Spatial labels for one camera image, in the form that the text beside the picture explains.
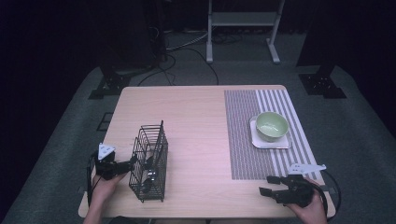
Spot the person's right hand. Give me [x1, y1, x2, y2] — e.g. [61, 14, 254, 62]
[285, 177, 329, 224]

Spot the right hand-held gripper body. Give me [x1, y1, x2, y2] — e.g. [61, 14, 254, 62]
[276, 162, 328, 209]

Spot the black square floor frame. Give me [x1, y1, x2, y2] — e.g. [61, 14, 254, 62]
[95, 111, 115, 133]

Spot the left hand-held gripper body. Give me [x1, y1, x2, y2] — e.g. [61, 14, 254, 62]
[93, 142, 132, 181]

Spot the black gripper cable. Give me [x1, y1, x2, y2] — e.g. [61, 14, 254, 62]
[311, 170, 343, 220]
[86, 151, 98, 208]

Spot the black wire basket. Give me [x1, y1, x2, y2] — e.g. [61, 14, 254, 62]
[128, 119, 169, 203]

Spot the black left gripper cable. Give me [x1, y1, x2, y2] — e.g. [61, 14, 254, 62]
[86, 151, 98, 208]

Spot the grey floor cable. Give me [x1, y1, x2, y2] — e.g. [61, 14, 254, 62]
[165, 31, 209, 52]

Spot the white square plate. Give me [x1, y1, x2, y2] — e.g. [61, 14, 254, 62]
[248, 115, 293, 150]

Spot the black stand base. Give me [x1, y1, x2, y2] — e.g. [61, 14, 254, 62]
[88, 65, 133, 101]
[298, 64, 347, 100]

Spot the dark utensil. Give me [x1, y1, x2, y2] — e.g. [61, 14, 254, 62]
[140, 154, 161, 194]

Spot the black floor cable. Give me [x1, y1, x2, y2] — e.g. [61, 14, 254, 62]
[136, 46, 219, 88]

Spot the person's left hand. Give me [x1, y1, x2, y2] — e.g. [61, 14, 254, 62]
[91, 171, 129, 207]

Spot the grey striped placemat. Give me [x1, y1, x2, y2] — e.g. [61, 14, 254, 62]
[223, 89, 325, 181]

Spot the white metal stand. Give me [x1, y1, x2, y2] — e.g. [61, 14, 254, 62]
[205, 0, 286, 65]

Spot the green bowl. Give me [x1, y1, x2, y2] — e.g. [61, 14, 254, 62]
[255, 110, 290, 144]

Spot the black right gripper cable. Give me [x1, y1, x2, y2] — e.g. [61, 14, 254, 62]
[311, 170, 343, 220]

